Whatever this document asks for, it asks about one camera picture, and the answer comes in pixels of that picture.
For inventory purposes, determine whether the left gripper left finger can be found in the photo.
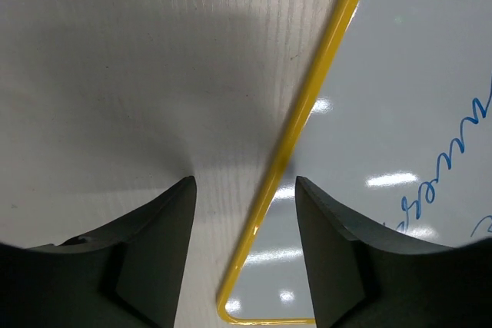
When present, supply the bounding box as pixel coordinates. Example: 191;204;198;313
1;176;197;327

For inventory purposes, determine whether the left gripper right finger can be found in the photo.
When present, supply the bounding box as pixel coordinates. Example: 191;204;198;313
295;177;491;327

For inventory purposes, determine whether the yellow framed whiteboard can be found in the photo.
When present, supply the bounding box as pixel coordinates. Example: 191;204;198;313
217;0;491;326

